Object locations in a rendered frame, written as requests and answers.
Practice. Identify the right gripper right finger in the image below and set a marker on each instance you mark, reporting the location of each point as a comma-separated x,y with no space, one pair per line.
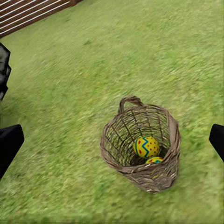
217,139

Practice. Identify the wicker basket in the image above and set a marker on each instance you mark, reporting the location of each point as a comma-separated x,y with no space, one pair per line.
152,177

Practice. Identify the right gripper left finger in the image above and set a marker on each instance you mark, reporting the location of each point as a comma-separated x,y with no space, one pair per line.
11,140

